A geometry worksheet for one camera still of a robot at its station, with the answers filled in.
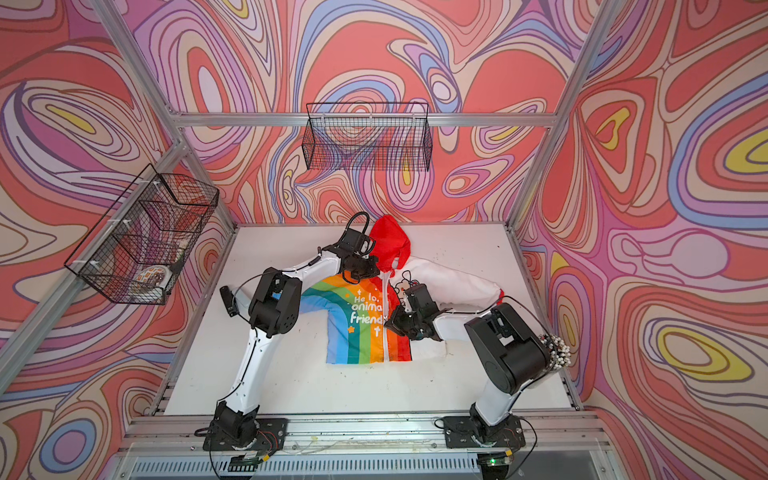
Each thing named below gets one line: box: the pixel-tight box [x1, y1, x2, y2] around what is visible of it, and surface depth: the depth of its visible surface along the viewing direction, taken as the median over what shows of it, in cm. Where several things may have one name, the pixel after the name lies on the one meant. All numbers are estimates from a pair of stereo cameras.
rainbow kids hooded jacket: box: [300, 215, 504, 364], surface depth 96 cm
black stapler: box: [219, 285, 239, 317], surface depth 98 cm
